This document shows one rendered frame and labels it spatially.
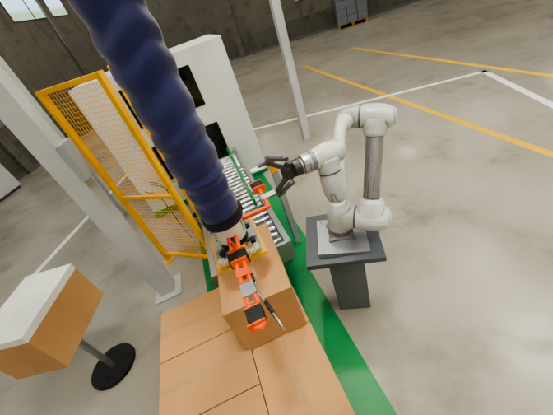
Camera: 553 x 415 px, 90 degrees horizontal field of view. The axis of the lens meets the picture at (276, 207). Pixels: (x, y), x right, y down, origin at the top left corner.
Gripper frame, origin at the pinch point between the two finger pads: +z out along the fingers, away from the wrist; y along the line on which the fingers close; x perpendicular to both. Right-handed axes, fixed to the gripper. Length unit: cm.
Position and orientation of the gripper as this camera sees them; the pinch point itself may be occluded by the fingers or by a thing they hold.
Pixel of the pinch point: (257, 184)
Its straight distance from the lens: 118.7
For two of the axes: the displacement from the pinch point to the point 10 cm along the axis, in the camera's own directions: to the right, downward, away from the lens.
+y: 2.8, 7.6, 5.9
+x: -3.2, -5.1, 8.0
